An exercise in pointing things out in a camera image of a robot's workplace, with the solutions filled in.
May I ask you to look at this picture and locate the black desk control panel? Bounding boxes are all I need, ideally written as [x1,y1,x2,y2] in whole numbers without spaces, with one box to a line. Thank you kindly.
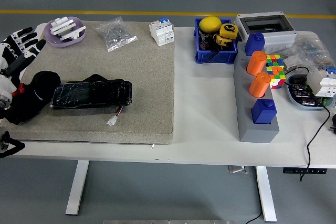
[282,167,328,175]

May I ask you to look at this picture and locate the grey-brown mat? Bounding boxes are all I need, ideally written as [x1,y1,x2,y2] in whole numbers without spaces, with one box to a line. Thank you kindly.
[1,20,176,145]

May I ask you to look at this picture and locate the blue plastic bin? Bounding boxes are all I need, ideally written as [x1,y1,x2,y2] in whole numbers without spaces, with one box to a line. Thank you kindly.
[194,18,238,65]

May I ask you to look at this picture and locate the dark brown tool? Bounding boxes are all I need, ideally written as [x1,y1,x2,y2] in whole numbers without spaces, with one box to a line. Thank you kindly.
[198,30,215,51]

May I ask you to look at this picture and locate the yellow black tape measure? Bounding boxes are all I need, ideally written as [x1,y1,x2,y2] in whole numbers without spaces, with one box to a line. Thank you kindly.
[213,34,233,49]

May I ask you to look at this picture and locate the clear bag of screws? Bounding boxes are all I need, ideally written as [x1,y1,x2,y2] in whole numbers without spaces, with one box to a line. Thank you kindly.
[93,16,139,53]

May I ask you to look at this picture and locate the yellow ball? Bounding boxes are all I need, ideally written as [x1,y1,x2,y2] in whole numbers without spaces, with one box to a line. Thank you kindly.
[198,16,223,34]

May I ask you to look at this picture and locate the yellow round tape measure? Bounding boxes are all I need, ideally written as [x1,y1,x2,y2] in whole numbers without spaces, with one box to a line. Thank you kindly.
[219,23,239,39]

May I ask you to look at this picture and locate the orange cylinder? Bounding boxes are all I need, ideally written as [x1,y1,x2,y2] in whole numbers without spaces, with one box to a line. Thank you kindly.
[246,50,268,76]
[248,71,272,98]

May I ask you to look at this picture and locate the grey block holder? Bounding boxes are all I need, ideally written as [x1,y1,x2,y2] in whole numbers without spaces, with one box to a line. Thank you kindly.
[233,50,280,144]

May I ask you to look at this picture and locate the blue block with knob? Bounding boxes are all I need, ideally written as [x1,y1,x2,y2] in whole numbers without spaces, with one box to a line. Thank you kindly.
[244,32,266,57]
[251,99,278,125]

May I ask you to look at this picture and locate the colourful puzzle cube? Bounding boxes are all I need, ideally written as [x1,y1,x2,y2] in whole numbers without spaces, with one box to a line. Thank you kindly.
[265,54,287,90]

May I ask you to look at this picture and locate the white plastic clip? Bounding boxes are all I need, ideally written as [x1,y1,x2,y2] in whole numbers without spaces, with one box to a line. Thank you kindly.
[59,25,87,42]
[49,17,75,36]

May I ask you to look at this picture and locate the white table leg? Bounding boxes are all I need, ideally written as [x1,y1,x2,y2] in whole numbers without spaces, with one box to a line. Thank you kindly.
[256,166,278,222]
[65,160,90,216]

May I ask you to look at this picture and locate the purple plastic tray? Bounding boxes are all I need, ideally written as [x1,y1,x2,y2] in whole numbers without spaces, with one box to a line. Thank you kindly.
[43,16,87,49]

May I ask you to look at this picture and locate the small clear bag white label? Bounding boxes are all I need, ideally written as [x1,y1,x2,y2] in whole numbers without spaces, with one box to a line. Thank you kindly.
[282,55,307,70]

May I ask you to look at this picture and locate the light blue tray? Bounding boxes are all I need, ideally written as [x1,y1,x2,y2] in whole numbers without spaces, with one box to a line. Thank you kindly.
[286,74,335,111]

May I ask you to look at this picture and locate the white circuit breaker module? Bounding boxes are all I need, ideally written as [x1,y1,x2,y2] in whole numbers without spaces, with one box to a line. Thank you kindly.
[306,67,336,98]

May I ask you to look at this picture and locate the large clear bag of parts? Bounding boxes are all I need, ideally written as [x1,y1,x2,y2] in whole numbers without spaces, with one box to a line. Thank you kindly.
[264,34,336,78]

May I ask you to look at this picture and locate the white connector with red wires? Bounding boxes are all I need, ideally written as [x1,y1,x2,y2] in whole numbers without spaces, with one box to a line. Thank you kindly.
[106,104,124,126]

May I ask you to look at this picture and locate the white circuit breaker blue switch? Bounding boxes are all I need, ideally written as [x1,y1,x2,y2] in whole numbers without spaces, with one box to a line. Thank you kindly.
[149,16,175,47]

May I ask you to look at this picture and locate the silver metal bracket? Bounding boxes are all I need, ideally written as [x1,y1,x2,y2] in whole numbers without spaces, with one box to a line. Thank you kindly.
[227,165,251,174]

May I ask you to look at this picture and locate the grey white enclosure box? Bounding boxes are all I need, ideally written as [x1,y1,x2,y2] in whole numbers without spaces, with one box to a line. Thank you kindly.
[234,11,298,52]

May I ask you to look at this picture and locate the black floor cable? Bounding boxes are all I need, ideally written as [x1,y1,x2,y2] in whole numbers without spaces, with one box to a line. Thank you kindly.
[245,212,263,224]

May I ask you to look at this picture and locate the black power cable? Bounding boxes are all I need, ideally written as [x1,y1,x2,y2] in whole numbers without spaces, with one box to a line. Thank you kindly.
[284,66,332,182]

